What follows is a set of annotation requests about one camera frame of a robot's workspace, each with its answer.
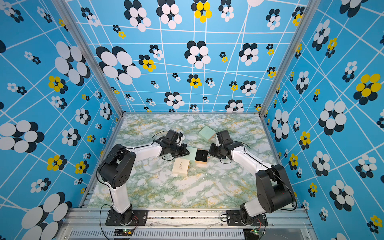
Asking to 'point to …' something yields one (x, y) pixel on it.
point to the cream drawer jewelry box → (181, 167)
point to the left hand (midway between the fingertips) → (192, 152)
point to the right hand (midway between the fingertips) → (211, 151)
